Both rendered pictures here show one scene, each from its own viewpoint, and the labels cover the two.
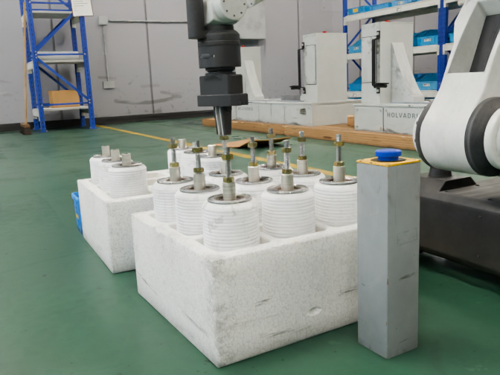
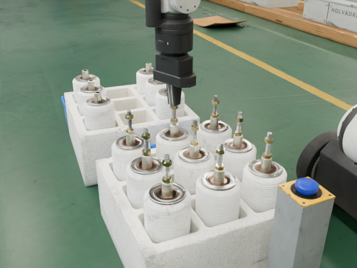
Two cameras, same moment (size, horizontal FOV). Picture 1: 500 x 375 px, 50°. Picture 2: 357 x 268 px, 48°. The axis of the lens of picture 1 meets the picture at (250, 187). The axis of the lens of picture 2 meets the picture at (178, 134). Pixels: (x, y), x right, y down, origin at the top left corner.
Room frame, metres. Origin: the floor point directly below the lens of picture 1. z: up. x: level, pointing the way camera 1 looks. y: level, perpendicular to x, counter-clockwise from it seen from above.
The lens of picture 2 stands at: (0.23, -0.05, 0.72)
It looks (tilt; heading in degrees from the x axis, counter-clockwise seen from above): 27 degrees down; 6
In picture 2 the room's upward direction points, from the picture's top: straight up
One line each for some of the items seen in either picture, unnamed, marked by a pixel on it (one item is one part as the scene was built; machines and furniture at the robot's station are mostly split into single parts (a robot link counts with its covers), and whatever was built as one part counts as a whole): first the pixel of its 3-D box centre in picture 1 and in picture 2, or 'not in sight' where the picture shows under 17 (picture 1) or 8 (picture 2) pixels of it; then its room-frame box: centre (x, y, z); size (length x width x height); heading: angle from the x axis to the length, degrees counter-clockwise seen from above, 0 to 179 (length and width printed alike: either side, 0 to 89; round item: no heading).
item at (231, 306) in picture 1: (257, 258); (192, 210); (1.05, -0.01, 0.09); 0.39 x 0.39 x 0.18; 30
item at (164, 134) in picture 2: (225, 173); (173, 134); (1.15, 0.05, 0.25); 0.08 x 0.08 x 0.01
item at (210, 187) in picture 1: (199, 189); (146, 165); (0.99, 0.09, 0.25); 0.08 x 0.08 x 0.01
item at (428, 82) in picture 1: (440, 80); not in sight; (6.83, -2.44, 0.36); 0.50 x 0.38 x 0.21; 118
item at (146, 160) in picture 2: (199, 181); (146, 160); (0.99, 0.09, 0.26); 0.02 x 0.02 x 0.03
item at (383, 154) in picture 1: (388, 156); (306, 187); (0.83, -0.22, 0.32); 0.04 x 0.04 x 0.02
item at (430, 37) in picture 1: (441, 36); not in sight; (6.82, -2.44, 0.90); 0.50 x 0.38 x 0.21; 118
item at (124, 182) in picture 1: (129, 200); (100, 127); (1.35, 0.31, 0.16); 0.10 x 0.10 x 0.18
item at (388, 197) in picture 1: (388, 257); (294, 258); (0.83, -0.22, 0.16); 0.07 x 0.07 x 0.31; 30
